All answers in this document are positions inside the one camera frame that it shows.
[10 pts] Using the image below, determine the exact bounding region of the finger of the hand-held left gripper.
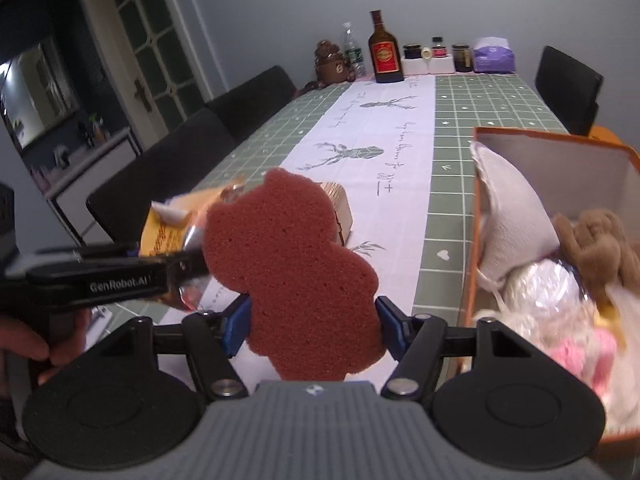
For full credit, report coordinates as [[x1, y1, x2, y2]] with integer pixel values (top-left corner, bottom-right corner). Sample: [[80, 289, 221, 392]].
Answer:
[[164, 252, 209, 293], [0, 242, 141, 274]]

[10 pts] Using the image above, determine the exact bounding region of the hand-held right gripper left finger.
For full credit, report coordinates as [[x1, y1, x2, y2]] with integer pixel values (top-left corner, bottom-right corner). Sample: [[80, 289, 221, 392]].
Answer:
[[107, 295, 254, 400]]

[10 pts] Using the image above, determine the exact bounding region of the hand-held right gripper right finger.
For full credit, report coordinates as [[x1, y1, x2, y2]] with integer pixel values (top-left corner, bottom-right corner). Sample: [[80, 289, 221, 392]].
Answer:
[[374, 295, 535, 399]]

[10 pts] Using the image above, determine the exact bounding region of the orange snack packet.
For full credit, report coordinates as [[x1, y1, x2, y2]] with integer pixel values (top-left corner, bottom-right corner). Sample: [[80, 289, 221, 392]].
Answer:
[[139, 175, 251, 311]]

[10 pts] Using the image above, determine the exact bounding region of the brown bear-shaped sponge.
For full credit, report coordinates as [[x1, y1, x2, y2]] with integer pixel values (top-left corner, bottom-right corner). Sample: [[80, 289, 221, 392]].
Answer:
[[202, 168, 387, 381]]

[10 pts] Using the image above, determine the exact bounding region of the yellow cloth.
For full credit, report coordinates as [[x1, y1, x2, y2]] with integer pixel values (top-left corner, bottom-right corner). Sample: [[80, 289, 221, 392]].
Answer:
[[595, 304, 629, 349]]

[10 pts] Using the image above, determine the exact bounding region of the white cardboard box orange rim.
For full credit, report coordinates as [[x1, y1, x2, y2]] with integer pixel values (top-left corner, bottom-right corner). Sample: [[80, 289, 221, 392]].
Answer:
[[459, 126, 640, 457]]

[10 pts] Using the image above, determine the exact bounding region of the person's left hand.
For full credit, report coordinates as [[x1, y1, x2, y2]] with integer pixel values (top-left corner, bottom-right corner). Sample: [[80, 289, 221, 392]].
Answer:
[[0, 309, 95, 386]]

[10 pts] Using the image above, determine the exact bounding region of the white sideboard cabinet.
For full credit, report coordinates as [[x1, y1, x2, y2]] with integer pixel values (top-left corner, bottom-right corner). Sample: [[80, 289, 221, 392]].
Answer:
[[29, 126, 144, 247]]

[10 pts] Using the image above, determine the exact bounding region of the black dining chair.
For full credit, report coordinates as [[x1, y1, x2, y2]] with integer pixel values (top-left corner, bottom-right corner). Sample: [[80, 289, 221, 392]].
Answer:
[[85, 107, 236, 246], [533, 45, 605, 136], [207, 64, 297, 144]]

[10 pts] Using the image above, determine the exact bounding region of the small wooden box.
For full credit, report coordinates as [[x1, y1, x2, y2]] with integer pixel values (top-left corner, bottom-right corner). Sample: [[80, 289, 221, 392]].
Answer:
[[319, 182, 354, 247]]

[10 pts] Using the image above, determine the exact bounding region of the white plastic bag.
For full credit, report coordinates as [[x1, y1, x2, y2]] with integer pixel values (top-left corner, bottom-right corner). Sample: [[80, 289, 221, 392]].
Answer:
[[499, 259, 592, 322]]

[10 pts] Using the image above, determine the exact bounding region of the white cloth pouch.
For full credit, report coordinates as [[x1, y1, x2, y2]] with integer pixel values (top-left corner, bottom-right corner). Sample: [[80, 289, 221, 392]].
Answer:
[[468, 140, 561, 292]]

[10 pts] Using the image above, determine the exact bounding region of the pink plush toy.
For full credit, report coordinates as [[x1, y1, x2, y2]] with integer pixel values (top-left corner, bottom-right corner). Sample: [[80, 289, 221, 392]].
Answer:
[[549, 326, 619, 397]]

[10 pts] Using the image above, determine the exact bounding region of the green checked tablecloth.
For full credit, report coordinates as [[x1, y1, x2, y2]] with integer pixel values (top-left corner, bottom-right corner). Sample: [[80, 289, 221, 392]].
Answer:
[[90, 72, 574, 387]]

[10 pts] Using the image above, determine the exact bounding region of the glass paned door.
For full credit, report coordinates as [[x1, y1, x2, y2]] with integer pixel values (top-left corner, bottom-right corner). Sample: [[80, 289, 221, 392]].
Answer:
[[74, 0, 221, 157]]

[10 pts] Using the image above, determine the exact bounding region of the brown plush toy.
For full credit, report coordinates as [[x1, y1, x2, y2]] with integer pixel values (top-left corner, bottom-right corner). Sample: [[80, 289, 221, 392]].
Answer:
[[552, 208, 640, 302]]

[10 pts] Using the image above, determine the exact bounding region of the brown bear figurine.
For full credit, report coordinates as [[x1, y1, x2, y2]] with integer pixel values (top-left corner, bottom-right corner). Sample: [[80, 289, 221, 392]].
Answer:
[[313, 39, 357, 85]]

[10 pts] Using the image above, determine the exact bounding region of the brown liquor bottle red label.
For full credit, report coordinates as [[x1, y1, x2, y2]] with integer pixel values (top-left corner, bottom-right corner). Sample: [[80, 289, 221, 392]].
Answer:
[[368, 9, 405, 85]]

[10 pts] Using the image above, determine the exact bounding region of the clear plastic water bottle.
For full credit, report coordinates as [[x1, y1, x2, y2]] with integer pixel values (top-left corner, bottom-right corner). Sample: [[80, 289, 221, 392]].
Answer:
[[342, 21, 368, 80]]

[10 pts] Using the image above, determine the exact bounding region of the dark glass jar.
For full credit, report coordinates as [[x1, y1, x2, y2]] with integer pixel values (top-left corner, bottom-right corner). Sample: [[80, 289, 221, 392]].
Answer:
[[451, 43, 473, 74]]

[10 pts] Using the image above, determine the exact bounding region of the purple tissue pack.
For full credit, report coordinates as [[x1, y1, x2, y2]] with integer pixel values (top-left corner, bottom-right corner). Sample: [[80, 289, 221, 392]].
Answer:
[[472, 36, 516, 74]]

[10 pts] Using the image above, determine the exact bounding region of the orange stool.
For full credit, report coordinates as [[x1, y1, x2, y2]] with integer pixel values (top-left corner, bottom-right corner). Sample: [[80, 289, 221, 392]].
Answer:
[[587, 123, 622, 144]]

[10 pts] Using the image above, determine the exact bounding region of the wall television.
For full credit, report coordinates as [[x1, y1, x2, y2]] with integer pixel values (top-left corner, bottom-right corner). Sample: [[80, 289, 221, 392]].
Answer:
[[0, 34, 82, 152]]

